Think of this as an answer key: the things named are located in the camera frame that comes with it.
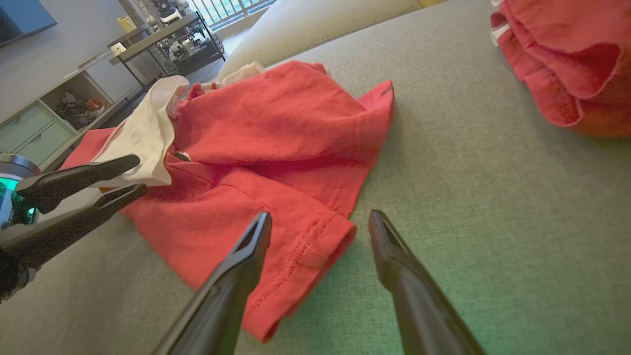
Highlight black frame shelf table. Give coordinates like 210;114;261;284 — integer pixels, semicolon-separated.
107;9;227;90

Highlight red and white T-shirt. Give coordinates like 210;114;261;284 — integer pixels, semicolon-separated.
59;60;395;344

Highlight large grey sofa chaise seat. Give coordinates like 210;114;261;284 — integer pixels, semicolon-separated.
0;0;631;355

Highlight clutter in cabinet cubby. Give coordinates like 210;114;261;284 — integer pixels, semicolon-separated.
53;90;108;130

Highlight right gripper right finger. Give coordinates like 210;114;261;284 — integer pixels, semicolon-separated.
368;209;487;355

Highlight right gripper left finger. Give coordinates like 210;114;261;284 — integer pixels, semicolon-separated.
150;212;273;355

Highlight grey sofa seat cushion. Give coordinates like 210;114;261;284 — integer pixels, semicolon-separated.
217;0;425;82

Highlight flat screen television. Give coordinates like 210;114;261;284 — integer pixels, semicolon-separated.
0;0;58;48

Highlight white cabinet with green drawers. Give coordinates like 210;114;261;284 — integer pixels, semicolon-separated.
0;49;151;171

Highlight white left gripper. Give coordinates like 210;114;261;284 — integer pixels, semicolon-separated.
0;154;148;279

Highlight balcony railing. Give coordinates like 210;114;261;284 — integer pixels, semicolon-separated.
186;0;278;31

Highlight red shorts with white stripe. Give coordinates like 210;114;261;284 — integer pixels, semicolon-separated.
490;0;631;138

